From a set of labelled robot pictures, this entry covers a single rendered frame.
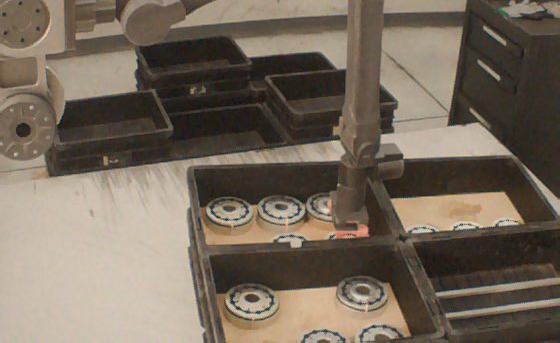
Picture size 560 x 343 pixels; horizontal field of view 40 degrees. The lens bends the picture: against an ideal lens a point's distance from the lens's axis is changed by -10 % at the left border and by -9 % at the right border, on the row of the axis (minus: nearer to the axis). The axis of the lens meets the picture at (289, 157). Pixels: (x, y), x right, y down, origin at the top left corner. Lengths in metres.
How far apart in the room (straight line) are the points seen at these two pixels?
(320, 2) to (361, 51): 3.53
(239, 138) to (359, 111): 1.55
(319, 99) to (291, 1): 1.85
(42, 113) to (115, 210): 0.59
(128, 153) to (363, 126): 1.26
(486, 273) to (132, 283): 0.78
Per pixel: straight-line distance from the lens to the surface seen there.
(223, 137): 3.04
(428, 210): 1.94
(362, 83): 1.49
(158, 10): 1.24
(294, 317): 1.59
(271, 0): 4.84
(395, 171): 1.65
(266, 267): 1.61
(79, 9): 1.23
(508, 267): 1.81
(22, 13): 1.22
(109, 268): 1.90
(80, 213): 2.08
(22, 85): 1.57
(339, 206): 1.66
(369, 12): 1.41
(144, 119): 2.92
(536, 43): 2.99
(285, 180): 1.86
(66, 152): 2.62
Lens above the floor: 1.89
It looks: 31 degrees down
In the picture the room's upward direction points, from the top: 5 degrees clockwise
